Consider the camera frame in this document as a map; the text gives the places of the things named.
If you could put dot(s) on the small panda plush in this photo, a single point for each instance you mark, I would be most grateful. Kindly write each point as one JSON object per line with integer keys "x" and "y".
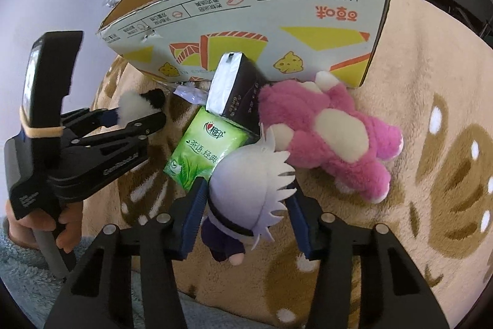
{"x": 129, "y": 107}

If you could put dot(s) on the clear plastic wrapper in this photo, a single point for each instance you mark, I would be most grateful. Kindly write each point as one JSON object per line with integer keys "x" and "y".
{"x": 190, "y": 94}

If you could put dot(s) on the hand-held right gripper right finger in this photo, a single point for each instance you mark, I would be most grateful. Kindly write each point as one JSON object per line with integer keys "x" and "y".
{"x": 304, "y": 232}

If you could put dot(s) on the white-haired plush doll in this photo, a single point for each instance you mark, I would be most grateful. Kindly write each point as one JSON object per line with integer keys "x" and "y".
{"x": 246, "y": 182}

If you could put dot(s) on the person's left hand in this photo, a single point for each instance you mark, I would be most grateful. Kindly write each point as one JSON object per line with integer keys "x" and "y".
{"x": 69, "y": 232}

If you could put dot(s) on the black tissue pack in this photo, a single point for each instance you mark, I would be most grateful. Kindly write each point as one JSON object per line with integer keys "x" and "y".
{"x": 246, "y": 90}

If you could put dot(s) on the beige printed blanket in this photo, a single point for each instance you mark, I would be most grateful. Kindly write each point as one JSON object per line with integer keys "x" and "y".
{"x": 423, "y": 82}

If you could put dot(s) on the printed cardboard box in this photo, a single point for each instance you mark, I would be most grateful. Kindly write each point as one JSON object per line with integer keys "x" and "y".
{"x": 308, "y": 24}

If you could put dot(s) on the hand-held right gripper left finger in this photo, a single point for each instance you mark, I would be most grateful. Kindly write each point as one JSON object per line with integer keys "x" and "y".
{"x": 192, "y": 221}

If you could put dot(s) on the pink bear plush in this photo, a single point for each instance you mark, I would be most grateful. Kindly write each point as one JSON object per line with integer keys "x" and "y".
{"x": 308, "y": 121}

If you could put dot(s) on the green tissue pack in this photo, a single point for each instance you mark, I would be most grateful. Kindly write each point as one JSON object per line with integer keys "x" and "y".
{"x": 200, "y": 151}

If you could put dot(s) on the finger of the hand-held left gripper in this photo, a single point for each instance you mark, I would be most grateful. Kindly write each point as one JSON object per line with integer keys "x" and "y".
{"x": 109, "y": 117}
{"x": 142, "y": 124}

